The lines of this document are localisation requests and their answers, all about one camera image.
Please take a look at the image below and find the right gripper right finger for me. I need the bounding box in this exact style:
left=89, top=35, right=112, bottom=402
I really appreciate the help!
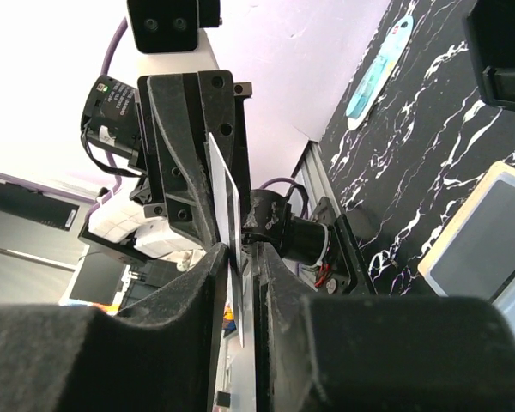
left=255, top=243, right=515, bottom=411

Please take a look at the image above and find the left black tray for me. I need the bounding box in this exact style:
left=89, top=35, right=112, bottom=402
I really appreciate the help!
left=463, top=0, right=515, bottom=112

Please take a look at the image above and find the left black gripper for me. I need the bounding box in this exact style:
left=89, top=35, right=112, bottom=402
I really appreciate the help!
left=81, top=70, right=251, bottom=249

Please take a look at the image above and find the beige leather card holder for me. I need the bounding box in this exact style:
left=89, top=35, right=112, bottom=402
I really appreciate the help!
left=418, top=161, right=515, bottom=301

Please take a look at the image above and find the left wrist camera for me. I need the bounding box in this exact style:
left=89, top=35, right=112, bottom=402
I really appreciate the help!
left=126, top=0, right=221, bottom=76

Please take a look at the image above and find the white black stripe card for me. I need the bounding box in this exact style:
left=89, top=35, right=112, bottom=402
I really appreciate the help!
left=208, top=132, right=245, bottom=347

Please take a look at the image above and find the aluminium frame rail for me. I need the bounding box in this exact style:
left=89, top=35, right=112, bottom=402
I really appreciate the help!
left=292, top=142, right=328, bottom=210

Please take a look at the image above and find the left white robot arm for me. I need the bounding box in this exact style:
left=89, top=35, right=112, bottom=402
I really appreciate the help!
left=80, top=70, right=252, bottom=264

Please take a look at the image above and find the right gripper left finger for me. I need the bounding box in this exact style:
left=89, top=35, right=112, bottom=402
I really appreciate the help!
left=0, top=244, right=227, bottom=411

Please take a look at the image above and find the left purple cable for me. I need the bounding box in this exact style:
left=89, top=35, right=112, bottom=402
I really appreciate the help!
left=100, top=16, right=132, bottom=78

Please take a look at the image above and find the blue packaged item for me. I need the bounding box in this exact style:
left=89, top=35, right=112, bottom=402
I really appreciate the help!
left=345, top=15, right=414, bottom=130

